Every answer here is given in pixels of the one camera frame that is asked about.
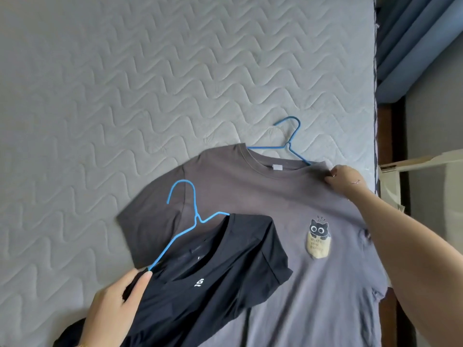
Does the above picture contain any person's right hand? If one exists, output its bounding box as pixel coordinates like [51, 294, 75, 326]
[324, 165, 371, 203]

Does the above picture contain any person's left hand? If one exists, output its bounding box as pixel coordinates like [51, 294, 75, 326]
[78, 269, 153, 347]

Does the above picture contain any blue wire hanger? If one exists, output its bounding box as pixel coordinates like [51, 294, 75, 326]
[146, 179, 231, 272]
[247, 116, 313, 167]

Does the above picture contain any grey cat t-shirt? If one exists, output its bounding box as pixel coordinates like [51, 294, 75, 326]
[116, 142, 390, 347]

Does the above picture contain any black Li-Ning t-shirt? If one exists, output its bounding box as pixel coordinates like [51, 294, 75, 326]
[53, 213, 294, 347]

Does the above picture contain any person's right forearm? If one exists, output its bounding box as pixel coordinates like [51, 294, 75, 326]
[349, 193, 463, 347]

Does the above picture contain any white broken chair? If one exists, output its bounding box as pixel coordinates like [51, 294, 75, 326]
[378, 148, 463, 257]

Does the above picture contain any blue curtain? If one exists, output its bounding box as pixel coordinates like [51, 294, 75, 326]
[374, 0, 463, 105]

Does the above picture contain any grey quilted mattress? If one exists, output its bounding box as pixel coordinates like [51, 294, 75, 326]
[0, 0, 379, 347]

